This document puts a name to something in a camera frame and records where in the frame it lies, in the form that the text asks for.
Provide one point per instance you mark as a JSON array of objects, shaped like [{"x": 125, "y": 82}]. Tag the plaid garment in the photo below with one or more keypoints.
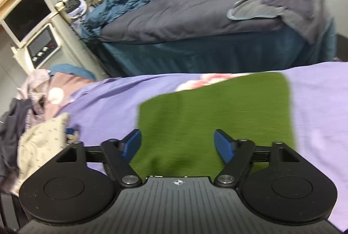
[{"x": 34, "y": 92}]

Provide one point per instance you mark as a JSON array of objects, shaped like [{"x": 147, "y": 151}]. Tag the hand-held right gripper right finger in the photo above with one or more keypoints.
[{"x": 224, "y": 145}]

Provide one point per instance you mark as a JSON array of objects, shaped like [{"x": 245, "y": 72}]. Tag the dark grey bed blanket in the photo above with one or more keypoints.
[{"x": 176, "y": 16}]

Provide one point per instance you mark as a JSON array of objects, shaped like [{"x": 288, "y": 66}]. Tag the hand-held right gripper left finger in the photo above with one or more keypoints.
[{"x": 130, "y": 145}]

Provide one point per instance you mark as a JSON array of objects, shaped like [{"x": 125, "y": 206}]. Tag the beige patterned garment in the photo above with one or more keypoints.
[{"x": 40, "y": 141}]

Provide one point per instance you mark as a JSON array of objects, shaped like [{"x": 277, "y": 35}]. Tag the blue bed skirt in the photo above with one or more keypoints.
[{"x": 204, "y": 56}]

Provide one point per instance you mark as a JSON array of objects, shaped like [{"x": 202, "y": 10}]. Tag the white machine with control panel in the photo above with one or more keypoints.
[{"x": 65, "y": 43}]

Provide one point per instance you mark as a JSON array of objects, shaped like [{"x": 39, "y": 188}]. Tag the blue cloth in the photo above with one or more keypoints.
[{"x": 73, "y": 70}]

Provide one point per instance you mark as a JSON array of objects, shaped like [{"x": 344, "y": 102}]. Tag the purple bed sheet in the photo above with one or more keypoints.
[{"x": 320, "y": 103}]

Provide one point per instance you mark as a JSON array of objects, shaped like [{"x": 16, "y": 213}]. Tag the white monitor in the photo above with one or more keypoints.
[{"x": 27, "y": 13}]

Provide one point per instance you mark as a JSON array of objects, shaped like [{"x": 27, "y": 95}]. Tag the dark grey garment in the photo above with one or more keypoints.
[{"x": 11, "y": 136}]

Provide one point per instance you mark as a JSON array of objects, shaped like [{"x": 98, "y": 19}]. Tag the green knit cardigan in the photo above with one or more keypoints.
[{"x": 204, "y": 106}]

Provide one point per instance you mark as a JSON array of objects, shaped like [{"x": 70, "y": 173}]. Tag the pink garment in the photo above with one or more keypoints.
[{"x": 65, "y": 87}]

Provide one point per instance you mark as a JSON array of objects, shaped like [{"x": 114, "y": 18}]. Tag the white round device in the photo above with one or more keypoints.
[{"x": 73, "y": 5}]

